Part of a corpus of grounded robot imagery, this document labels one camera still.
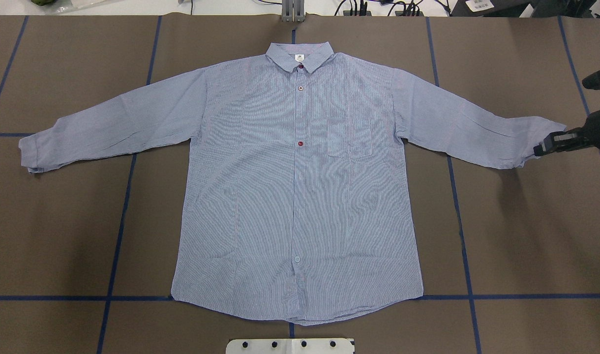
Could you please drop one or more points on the black device with label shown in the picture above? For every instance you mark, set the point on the black device with label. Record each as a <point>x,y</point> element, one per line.
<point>489,8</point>

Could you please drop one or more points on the clear plastic bag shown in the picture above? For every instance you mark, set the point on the clear plastic bag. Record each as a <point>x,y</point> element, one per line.
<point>66,6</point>

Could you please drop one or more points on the light blue striped shirt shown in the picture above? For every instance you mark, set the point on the light blue striped shirt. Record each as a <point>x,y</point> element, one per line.
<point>297,205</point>

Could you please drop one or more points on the green cloth pouch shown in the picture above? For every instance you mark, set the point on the green cloth pouch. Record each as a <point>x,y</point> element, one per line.
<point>43,2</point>

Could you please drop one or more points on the grey aluminium frame post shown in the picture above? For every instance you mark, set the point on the grey aluminium frame post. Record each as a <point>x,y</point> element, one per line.
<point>293,11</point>

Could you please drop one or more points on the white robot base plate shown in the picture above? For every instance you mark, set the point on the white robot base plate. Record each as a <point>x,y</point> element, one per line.
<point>292,346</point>

